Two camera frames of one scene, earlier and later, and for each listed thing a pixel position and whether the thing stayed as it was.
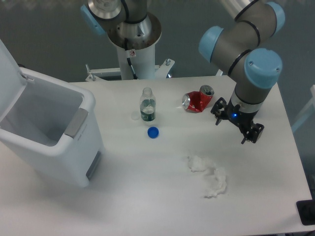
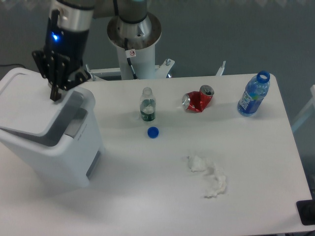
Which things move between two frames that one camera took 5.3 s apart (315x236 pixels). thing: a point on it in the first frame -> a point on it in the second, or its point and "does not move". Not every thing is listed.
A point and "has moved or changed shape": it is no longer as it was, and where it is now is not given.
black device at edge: [306, 211] does not move
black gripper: [243, 119] -> [73, 45]
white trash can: [48, 128] has moved or changed shape
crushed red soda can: [197, 101] does not move
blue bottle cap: [152, 132] does not move
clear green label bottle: [147, 105] does not move
